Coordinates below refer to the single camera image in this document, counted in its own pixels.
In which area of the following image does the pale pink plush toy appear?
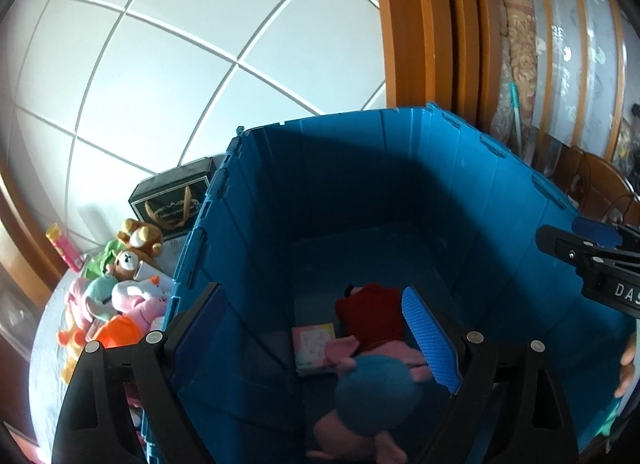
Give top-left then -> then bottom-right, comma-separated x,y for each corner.
64,276 -> 93,327

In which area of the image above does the green plush toy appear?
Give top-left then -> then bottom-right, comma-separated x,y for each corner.
82,240 -> 123,281

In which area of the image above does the pink and blue plush toy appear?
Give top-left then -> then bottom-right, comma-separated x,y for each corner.
306,336 -> 433,464

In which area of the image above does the person's right hand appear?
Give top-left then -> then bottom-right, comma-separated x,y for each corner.
614,326 -> 640,401

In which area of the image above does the black gift box gold handle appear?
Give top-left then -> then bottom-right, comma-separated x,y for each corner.
128,156 -> 228,237

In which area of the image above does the pink and yellow toy bottle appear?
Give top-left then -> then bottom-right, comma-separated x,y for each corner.
46,224 -> 85,273

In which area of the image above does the teal stick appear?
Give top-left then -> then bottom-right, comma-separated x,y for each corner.
508,82 -> 526,157

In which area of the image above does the brown bear plush white face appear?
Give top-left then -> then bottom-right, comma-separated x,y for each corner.
106,250 -> 153,282

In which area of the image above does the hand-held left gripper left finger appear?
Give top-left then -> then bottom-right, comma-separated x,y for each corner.
52,282 -> 237,464

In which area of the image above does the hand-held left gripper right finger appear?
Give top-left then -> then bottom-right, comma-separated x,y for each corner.
402,286 -> 581,464

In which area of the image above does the red plush toy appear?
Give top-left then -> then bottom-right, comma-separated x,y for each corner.
334,283 -> 407,351

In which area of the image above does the rolled patterned carpet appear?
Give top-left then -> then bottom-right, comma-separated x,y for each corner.
492,0 -> 541,155

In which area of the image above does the brown teddy bear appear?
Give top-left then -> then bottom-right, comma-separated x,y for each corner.
117,218 -> 166,261

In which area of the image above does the wooden door frame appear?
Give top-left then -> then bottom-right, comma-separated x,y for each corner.
369,0 -> 506,145

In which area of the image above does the orange plush toy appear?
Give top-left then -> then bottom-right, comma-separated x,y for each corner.
56,315 -> 143,385

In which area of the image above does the light blue plush toy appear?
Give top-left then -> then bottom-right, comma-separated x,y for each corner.
82,276 -> 123,322

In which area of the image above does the pink picture book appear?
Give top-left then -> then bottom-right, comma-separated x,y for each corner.
291,323 -> 337,377

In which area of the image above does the pile of plush toys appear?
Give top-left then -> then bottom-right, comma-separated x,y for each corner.
27,239 -> 177,451

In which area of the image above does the blue plastic crate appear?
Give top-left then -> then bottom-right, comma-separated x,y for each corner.
141,102 -> 637,464

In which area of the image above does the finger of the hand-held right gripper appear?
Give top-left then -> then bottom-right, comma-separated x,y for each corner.
572,216 -> 640,253
536,225 -> 640,275

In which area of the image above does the wooden chair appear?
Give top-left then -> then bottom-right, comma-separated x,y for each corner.
550,145 -> 640,225

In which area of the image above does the white unicorn plush toy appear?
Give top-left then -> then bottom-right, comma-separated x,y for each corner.
112,275 -> 173,312

